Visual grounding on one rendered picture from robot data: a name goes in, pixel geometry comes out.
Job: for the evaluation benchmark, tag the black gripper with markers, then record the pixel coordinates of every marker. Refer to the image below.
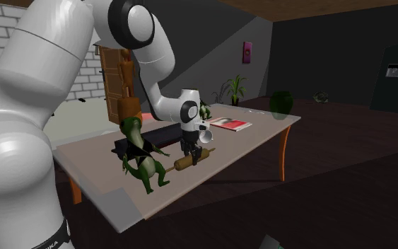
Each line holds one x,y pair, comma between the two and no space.
189,138

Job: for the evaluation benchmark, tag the wooden rolling pin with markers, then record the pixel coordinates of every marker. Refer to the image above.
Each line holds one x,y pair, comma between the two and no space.
185,162

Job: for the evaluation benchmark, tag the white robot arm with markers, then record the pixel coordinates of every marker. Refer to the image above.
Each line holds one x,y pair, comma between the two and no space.
29,103

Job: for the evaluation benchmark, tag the long black box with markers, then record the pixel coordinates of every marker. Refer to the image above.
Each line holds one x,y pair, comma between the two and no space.
160,135

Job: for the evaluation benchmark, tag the small green frog figure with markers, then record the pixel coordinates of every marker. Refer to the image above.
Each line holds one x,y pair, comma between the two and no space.
205,111

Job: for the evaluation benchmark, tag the red and white book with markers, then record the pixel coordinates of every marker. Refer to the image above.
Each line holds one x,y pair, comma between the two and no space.
229,123

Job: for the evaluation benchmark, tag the large green frog figure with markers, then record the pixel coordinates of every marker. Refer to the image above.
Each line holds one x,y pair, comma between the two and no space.
144,165

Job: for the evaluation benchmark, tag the table with orange legs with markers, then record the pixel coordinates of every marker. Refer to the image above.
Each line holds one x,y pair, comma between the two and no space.
247,145

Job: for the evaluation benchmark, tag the green potted plant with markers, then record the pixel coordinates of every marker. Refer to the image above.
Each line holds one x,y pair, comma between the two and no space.
236,89

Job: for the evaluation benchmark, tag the brown wooden door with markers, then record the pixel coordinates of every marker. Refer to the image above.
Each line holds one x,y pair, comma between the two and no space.
110,82

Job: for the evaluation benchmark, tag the dark green vase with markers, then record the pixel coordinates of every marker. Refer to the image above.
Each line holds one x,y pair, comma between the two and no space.
281,103

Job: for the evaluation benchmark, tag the magenta wall picture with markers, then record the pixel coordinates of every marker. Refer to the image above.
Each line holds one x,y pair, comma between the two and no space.
247,52

